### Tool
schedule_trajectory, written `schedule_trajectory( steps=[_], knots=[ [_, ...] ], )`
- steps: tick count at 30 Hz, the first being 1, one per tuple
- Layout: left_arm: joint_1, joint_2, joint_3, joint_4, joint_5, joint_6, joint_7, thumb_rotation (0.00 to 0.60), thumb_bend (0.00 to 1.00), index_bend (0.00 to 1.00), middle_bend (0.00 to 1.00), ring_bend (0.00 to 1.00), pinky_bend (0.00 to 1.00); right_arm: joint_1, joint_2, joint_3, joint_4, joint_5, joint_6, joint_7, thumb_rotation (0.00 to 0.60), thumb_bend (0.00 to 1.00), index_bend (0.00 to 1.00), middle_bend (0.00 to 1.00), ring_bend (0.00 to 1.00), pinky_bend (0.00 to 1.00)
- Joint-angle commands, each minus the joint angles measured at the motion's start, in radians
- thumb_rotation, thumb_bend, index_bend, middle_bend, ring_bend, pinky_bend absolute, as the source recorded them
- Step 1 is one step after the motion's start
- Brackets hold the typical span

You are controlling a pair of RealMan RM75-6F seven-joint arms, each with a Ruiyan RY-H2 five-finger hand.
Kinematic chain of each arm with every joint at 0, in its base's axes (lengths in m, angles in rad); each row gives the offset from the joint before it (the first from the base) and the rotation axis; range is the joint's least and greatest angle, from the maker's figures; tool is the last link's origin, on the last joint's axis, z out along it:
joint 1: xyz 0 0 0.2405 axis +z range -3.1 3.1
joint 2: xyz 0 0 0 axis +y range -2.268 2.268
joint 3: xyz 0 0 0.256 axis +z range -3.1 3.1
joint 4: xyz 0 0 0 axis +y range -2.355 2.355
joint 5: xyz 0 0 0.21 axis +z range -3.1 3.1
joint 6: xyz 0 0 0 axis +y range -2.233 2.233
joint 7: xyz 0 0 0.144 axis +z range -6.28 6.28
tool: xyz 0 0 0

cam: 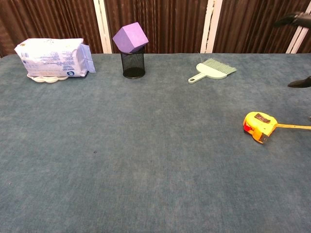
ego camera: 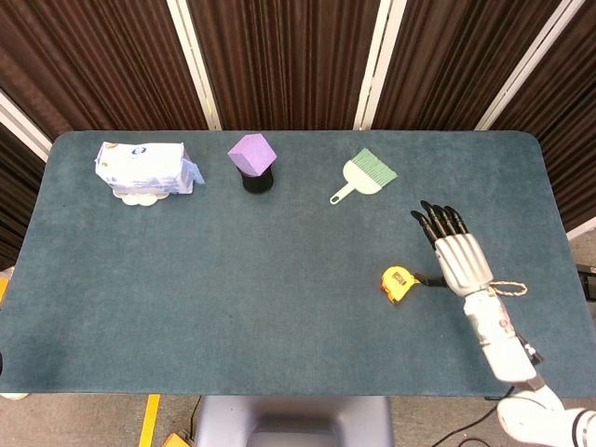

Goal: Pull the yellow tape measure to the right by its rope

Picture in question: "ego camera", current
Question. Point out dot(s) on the white tissue pack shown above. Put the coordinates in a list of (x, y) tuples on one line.
[(139, 165)]

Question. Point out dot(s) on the yellow plastic strip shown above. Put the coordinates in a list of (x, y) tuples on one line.
[(149, 421)]

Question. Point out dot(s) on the purple foam cube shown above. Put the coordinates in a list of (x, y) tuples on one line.
[(251, 153)]

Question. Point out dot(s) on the white flower-shaped dish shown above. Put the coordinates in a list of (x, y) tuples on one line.
[(137, 200)]

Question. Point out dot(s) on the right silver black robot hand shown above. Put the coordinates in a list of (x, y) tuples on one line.
[(463, 261)]

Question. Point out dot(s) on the light green hand brush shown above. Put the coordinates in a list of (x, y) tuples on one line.
[(363, 174)]

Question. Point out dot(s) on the orange foot pedal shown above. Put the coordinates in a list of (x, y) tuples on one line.
[(176, 440)]

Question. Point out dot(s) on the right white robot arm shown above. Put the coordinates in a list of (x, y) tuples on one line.
[(503, 340)]

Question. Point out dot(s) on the black device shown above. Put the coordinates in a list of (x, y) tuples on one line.
[(587, 279)]

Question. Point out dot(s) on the brown pleated partition panel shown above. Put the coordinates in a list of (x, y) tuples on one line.
[(16, 205), (559, 116), (447, 60), (284, 60), (93, 60)]

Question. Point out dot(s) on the yellow tape measure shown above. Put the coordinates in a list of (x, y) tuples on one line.
[(396, 284)]

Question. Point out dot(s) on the black mesh pen holder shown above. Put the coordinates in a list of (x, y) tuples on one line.
[(257, 184)]

